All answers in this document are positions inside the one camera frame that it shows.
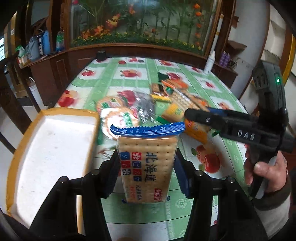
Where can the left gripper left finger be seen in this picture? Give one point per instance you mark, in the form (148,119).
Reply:
(57,217)

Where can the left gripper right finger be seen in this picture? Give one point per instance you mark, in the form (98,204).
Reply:
(221,209)

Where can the orange salty cheese biscuit pack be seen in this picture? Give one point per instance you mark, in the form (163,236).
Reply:
(199,132)

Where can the yellow white foam tray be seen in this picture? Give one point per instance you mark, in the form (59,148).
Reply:
(59,142)

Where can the large orange cracker pack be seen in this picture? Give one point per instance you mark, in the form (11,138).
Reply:
(185,100)

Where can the yellow green cracker pack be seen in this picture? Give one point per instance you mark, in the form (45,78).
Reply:
(172,114)

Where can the small orange cracker pack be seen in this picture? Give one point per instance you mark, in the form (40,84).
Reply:
(175,83)

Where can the blue Hokkaido cracker pack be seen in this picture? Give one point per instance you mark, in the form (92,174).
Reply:
(147,156)

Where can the yellow-end sesame cracker pack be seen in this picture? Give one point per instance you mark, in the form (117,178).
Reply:
(158,93)

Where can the clear cookie bag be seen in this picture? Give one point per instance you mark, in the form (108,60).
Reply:
(145,106)

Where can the round green-label biscuit pack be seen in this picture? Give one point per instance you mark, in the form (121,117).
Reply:
(113,111)

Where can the person right forearm sleeve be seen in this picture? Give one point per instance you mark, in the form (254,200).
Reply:
(273,209)

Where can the person right hand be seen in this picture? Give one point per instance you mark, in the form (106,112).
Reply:
(276,174)

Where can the purple bottles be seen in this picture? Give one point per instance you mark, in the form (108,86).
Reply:
(224,60)

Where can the white spray bottle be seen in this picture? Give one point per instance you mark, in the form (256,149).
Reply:
(209,64)

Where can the dark green sachet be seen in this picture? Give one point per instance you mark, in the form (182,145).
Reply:
(162,77)

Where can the flower mural panel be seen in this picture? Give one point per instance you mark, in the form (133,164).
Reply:
(184,25)

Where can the white bucket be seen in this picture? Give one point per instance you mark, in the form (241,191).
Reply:
(35,93)

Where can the wooden sideboard cabinet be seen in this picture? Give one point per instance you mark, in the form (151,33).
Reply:
(50,75)

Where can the wooden chair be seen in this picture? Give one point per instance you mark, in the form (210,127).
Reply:
(9,102)

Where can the small black table object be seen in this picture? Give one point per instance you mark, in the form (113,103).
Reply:
(101,56)

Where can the blue thermos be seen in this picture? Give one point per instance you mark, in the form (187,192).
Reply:
(46,43)

